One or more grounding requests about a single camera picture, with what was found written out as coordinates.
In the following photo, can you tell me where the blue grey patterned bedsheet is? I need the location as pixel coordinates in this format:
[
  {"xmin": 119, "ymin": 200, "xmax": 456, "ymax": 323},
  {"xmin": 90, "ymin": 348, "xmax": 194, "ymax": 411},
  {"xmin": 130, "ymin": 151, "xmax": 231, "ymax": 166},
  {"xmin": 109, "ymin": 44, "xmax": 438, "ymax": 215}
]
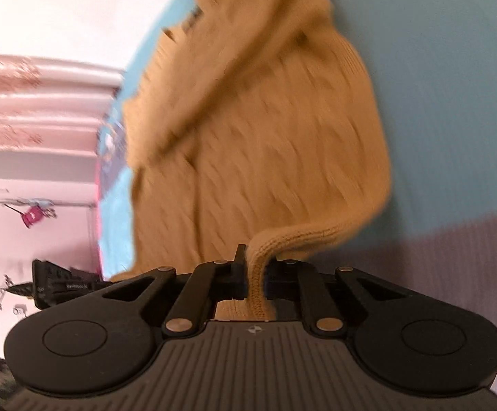
[{"xmin": 96, "ymin": 0, "xmax": 497, "ymax": 403}]

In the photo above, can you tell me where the pink hanging clothes clip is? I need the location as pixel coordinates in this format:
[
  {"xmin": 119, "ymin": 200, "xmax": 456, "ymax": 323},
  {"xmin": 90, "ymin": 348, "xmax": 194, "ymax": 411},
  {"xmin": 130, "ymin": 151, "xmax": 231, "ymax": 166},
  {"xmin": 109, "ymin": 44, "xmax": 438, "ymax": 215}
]
[{"xmin": 4, "ymin": 204, "xmax": 57, "ymax": 228}]

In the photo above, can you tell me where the pink curtain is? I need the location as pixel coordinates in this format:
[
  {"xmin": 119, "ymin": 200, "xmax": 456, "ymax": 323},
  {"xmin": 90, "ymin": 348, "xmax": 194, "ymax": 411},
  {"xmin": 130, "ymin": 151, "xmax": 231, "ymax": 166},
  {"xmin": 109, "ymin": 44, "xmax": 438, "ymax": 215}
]
[{"xmin": 0, "ymin": 55, "xmax": 123, "ymax": 157}]

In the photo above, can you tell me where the mustard cable-knit sweater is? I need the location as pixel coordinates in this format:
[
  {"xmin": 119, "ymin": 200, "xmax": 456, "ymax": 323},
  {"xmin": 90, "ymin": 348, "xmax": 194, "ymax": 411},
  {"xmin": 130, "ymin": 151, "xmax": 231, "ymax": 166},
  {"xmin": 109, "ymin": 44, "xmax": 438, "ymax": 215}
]
[{"xmin": 123, "ymin": 0, "xmax": 392, "ymax": 320}]

